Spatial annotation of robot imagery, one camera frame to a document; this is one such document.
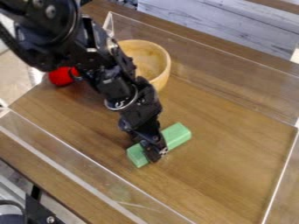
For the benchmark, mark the green rectangular block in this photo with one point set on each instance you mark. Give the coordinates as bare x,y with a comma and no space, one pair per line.
174,135

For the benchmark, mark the black clamp with cable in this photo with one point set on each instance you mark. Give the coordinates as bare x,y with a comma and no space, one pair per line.
21,207

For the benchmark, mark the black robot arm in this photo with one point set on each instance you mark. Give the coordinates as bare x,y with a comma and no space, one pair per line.
54,36

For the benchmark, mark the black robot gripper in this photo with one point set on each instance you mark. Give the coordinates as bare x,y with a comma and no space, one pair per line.
138,110

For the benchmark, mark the red toy radish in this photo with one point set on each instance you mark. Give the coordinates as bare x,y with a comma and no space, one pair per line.
60,76

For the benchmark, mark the brown wooden bowl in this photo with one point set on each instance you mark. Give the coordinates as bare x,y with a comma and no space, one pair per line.
152,61

